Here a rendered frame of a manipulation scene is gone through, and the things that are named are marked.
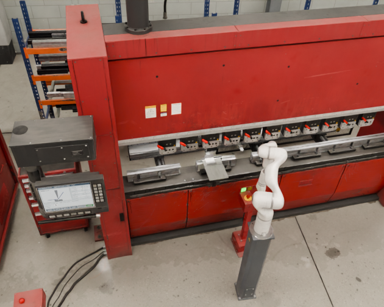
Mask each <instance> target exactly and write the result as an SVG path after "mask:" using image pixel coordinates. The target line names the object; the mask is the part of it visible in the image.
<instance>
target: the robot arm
mask: <svg viewBox="0 0 384 307"><path fill-rule="evenodd" d="M257 154H258V156H259V157H261V158H263V163H262V166H263V168H264V169H262V170H261V173H260V177H259V179H258V182H257V185H256V188H257V190H258V191H256V192H254V193H253V195H252V204H253V206H254V207H255V209H256V210H257V211H258V212H257V217H256V220H255V221H253V222H252V223H251V224H250V227H249V231H250V233H251V235H252V236H253V237H255V238H257V239H262V240H265V239H269V238H270V237H271V236H272V234H273V228H272V226H271V221H272V217H273V214H274V211H273V210H279V209H281V208H283V206H284V198H283V195H282V192H281V190H280V188H279V186H278V181H277V176H278V169H279V166H280V165H281V164H283V163H284V162H285V161H286V159H287V156H288V154H287V151H286V150H285V149H283V148H279V147H277V144H276V142H275V141H270V142H268V143H266V144H262V145H261V146H260V147H259V148H258V150H257ZM266 185H267V186H268V187H269V188H270V189H271V190H272V192H265V190H266Z"/></svg>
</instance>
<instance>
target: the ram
mask: <svg viewBox="0 0 384 307"><path fill-rule="evenodd" d="M108 67H109V73H110V82H111V88H112V97H113V106H114V112H115V121H116V131H117V136H118V141H121V140H127V139H135V138H144V137H150V136H159V135H167V134H173V133H182V132H190V131H196V130H205V129H214V128H219V127H228V126H233V125H242V124H251V123H256V122H265V121H275V120H279V119H288V118H298V117H303V116H312V115H321V114H326V113H335V112H340V111H349V110H358V109H363V108H372V107H381V106H384V35H382V36H374V37H361V38H348V39H340V40H327V41H314V42H306V43H293V44H280V45H272V46H259V47H251V48H238V49H237V48H236V49H225V50H218V51H204V52H191V53H184V54H171V55H157V56H150V57H137V58H123V59H116V60H108ZM175 103H182V112H181V114H177V115H171V104H175ZM164 104H166V111H160V105H164ZM155 105H156V117H154V118H146V111H145V107H148V106H155ZM377 111H384V108H383V109H377V110H368V111H359V112H355V113H346V114H340V115H331V116H323V117H317V118H308V119H300V120H295V121H286V122H277V123H272V124H263V125H254V126H249V127H240V128H235V129H226V130H217V131H212V132H203V133H194V134H189V135H180V136H171V137H166V138H157V139H149V140H143V141H134V142H129V143H121V144H118V145H119V146H126V145H131V144H139V143H148V142H153V141H162V140H167V139H176V138H185V137H190V136H199V135H208V134H212V133H221V132H230V131H236V130H244V129H253V128H258V127H267V126H272V125H280V124H289V123H295V122H303V121H312V120H317V119H326V118H335V117H340V116H349V115H357V114H362V113H371V112H377ZM161 113H166V114H167V116H161Z"/></svg>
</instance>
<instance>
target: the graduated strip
mask: <svg viewBox="0 0 384 307"><path fill-rule="evenodd" d="M383 108H384V106H381V107H372V108H363V109H358V110H349V111H340V112H335V113H326V114H321V115H312V116H303V117H298V118H288V119H279V120H275V121H265V122H256V123H251V124H242V125H233V126H228V127H219V128H214V129H205V130H196V131H190V132H182V133H173V134H167V135H159V136H150V137H144V138H135V139H127V140H121V141H118V144H121V143H129V142H134V141H143V140H149V139H157V138H166V137H171V136H180V135H189V134H194V133H203V132H212V131H217V130H226V129H235V128H240V127H249V126H254V125H263V124H272V123H277V122H286V121H295V120H300V119H308V118H317V117H323V116H331V115H340V114H346V113H355V112H359V111H368V110H377V109H383Z"/></svg>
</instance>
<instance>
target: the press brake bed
mask: <svg viewBox="0 0 384 307"><path fill-rule="evenodd" d="M259 177H260V174H257V175H250V176H245V177H238V178H231V179H227V180H220V181H217V182H216V186H215V187H212V182H207V183H200V184H196V185H188V186H181V187H176V188H169V189H162V190H158V191H150V192H143V193H139V194H131V195H127V196H125V199H126V208H127V218H128V223H129V233H130V242H131V246H135V245H141V244H147V243H151V242H157V241H164V240H168V239H174V238H180V237H184V236H190V235H196V234H199V233H206V232H210V231H216V230H222V229H226V228H233V227H239V226H243V214H244V212H243V210H242V208H241V205H240V203H239V201H238V197H239V193H240V188H243V187H247V186H253V185H256V184H257V182H258V179H259ZM311 179H313V181H312V183H311V184H312V185H309V186H302V187H299V186H298V185H299V182H300V181H304V180H311ZM277 181H278V186H279V188H280V190H281V192H282V195H283V198H284V206H283V208H281V209H279V210H273V211H274V214H273V217H272V220H274V219H281V218H285V217H291V216H298V215H302V214H308V213H314V212H317V211H324V210H331V209H334V208H340V207H344V206H351V205H357V204H361V203H367V202H372V201H377V200H378V199H379V197H378V195H377V193H378V192H379V191H380V190H381V189H382V188H383V187H384V154H383V155H376V156H371V157H364V158H356V159H352V160H344V161H337V162H333V163H326V164H319V165H314V166H307V167H302V168H295V169H288V170H283V171H278V176H277Z"/></svg>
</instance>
